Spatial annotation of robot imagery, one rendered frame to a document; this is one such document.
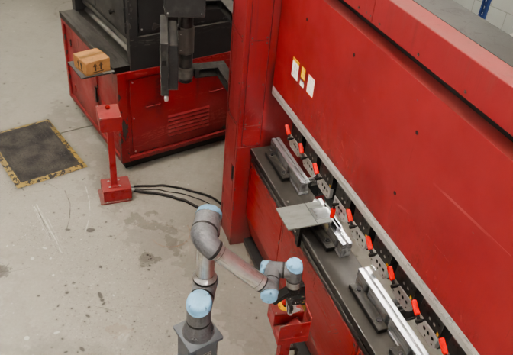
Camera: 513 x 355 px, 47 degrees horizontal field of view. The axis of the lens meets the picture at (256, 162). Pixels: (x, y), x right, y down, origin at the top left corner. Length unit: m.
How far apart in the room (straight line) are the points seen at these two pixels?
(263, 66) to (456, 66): 1.73
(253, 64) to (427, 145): 1.56
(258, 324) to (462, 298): 1.89
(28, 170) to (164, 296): 1.82
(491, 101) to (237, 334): 2.45
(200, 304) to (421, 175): 1.13
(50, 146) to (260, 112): 2.36
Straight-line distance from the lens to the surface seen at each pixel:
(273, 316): 3.04
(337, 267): 3.17
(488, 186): 2.11
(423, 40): 2.29
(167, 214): 4.71
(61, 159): 5.36
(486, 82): 2.04
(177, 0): 3.50
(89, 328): 3.99
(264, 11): 3.49
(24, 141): 5.66
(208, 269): 2.75
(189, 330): 2.85
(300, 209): 3.27
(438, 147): 2.30
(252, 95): 3.71
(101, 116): 4.40
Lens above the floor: 3.09
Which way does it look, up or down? 36 degrees down
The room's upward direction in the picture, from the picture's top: 6 degrees clockwise
